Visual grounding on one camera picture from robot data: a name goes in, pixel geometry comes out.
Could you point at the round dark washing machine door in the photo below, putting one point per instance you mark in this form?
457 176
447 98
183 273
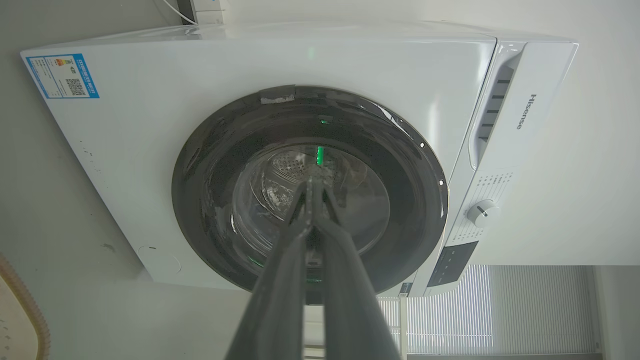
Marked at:
380 165

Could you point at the blue energy label sticker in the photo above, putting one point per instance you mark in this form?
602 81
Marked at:
63 76

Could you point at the white wall socket box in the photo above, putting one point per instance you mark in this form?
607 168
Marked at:
209 11

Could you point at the white washing machine control knob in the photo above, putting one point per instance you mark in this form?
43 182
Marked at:
483 212

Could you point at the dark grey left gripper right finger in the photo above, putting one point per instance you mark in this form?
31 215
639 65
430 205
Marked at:
350 300

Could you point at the white Hisense washing machine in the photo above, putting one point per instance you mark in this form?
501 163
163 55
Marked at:
200 100

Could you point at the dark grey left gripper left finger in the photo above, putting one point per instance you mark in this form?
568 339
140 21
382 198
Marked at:
280 290

